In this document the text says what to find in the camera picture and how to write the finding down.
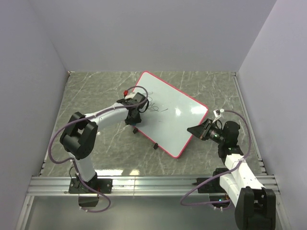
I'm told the pink framed whiteboard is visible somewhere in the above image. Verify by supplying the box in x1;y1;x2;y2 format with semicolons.
135;71;208;158

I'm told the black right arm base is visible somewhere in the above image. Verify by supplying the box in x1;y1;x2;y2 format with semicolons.
197;179;230;209

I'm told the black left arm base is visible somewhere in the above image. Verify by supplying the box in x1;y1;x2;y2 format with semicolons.
68;178;113;208

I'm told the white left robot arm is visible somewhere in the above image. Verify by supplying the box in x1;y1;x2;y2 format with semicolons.
60;91;208;193

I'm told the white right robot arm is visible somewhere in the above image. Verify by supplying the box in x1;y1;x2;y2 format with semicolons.
180;109;276;230

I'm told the wire whiteboard stand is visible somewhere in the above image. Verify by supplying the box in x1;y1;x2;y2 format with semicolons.
132;127;159;150

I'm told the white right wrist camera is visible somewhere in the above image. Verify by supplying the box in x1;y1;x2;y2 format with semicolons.
213;109;224;121

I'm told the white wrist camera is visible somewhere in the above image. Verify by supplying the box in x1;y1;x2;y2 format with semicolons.
213;109;224;121
124;90;135;100

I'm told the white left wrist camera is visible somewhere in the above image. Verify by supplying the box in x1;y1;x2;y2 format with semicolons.
124;90;135;100

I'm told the aluminium mounting rail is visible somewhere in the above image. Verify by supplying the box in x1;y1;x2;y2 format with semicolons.
26;176;281;197

